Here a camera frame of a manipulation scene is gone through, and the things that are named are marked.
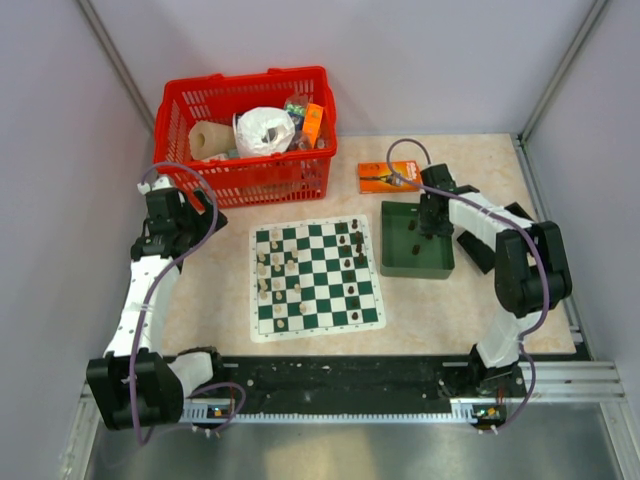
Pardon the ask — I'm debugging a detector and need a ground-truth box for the orange carton in basket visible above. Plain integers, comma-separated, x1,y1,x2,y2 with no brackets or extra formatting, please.
302,103,324,148

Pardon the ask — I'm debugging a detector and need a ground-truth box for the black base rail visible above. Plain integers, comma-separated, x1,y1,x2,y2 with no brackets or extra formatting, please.
204,354,525,415

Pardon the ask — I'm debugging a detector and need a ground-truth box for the orange razor box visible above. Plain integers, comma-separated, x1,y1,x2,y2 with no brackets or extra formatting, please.
357,161,420,194

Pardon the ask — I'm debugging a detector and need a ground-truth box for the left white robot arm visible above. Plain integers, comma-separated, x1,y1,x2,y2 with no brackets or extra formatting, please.
86,175,228,430

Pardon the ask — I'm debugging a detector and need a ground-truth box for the red plastic shopping basket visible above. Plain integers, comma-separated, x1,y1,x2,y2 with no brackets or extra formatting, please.
153,66,338,209

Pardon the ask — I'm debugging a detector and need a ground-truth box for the green piece tray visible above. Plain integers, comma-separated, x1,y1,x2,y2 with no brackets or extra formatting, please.
380,201,455,280

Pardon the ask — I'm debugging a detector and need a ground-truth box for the green white chess mat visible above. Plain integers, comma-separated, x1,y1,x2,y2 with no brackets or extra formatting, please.
249,214,387,343

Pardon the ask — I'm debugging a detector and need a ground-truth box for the green snack packet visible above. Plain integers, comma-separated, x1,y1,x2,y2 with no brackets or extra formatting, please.
284,94,309,129

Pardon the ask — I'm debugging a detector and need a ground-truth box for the beige paper roll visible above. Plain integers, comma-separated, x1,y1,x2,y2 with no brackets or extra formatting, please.
188,121,236,161

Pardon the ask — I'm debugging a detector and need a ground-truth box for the black tray lid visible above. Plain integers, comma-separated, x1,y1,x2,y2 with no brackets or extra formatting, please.
457,202,532,275

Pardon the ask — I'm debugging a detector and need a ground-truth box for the white toilet paper roll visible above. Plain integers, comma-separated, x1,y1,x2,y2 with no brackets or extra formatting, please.
232,107,296,158

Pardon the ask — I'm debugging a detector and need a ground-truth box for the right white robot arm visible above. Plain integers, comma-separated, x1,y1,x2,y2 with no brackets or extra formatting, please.
419,164,572,396

